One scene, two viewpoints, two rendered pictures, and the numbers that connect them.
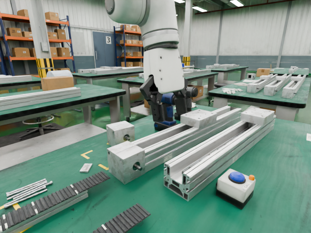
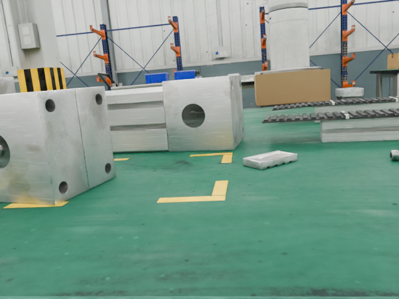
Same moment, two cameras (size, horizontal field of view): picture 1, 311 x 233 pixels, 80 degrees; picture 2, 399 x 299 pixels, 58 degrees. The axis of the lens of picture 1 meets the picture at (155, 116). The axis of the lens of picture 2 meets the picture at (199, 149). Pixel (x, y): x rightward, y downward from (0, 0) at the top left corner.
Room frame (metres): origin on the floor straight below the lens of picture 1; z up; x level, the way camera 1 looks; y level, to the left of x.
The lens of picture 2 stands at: (0.85, 0.54, 0.87)
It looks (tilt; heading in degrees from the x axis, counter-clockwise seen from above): 11 degrees down; 239
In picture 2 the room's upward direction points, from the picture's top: 5 degrees counter-clockwise
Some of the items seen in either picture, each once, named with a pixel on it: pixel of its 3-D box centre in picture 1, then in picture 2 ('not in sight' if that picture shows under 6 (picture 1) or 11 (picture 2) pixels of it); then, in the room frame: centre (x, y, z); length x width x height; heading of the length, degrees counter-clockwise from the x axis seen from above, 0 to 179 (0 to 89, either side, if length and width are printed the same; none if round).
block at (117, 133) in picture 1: (121, 135); (50, 139); (0.80, 0.16, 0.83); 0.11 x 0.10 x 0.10; 37
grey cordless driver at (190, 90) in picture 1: (181, 102); not in sight; (1.17, -0.17, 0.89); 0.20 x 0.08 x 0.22; 52
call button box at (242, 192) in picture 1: (232, 185); not in sight; (0.47, -0.23, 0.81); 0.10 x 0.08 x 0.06; 44
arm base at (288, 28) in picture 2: not in sight; (288, 42); (-0.01, -0.31, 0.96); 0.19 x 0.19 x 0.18
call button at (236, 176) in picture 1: (237, 177); not in sight; (0.46, -0.24, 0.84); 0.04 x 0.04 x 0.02
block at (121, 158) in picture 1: (128, 162); (208, 110); (0.57, 0.09, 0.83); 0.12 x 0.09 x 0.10; 44
